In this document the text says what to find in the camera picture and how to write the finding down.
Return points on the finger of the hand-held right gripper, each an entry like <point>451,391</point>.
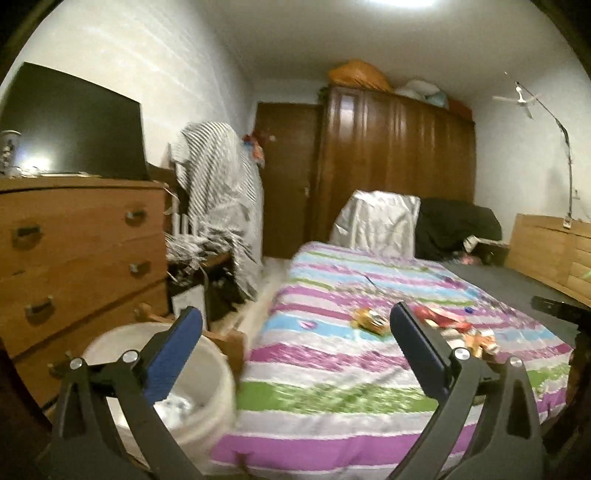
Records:
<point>558,308</point>

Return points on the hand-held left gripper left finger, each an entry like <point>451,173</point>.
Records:
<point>173,355</point>

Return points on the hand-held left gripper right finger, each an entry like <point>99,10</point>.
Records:
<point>420,355</point>

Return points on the white plastic bucket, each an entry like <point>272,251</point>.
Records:
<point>203,369</point>

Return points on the red snack packet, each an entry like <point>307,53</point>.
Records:
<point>438,318</point>

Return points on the orange carton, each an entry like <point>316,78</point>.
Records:
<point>480,344</point>

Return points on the yellow snack packet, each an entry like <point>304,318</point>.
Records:
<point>369,321</point>

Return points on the white plastic bag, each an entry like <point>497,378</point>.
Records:
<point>178,406</point>

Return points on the wooden headboard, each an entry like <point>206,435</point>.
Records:
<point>549,254</point>

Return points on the grey mat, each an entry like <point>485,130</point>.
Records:
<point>508,286</point>

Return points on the black box with white label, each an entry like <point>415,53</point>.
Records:
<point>187,300</point>

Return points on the striped colourful blanket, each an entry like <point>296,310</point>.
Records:
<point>332,392</point>

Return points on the white router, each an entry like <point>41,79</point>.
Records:
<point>187,230</point>

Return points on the black cloth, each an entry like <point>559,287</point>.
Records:
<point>457,224</point>

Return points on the wooden chest of drawers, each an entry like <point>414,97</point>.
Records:
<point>83,258</point>

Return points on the silver foil bag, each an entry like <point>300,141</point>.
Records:
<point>374,221</point>

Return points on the grey striped cloth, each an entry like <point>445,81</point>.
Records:
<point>217,184</point>

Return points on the brown wooden wardrobe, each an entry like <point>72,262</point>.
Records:
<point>397,147</point>

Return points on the brown wooden door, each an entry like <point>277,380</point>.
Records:
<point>286,175</point>

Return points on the colourful hanging item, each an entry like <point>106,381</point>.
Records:
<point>255,150</point>

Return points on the black flat screen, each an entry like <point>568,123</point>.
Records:
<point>74,124</point>

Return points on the white bundle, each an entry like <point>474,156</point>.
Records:
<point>422,94</point>

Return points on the printed white cup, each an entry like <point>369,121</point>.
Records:
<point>8,152</point>

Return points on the orange bag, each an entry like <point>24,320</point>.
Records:
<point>358,76</point>

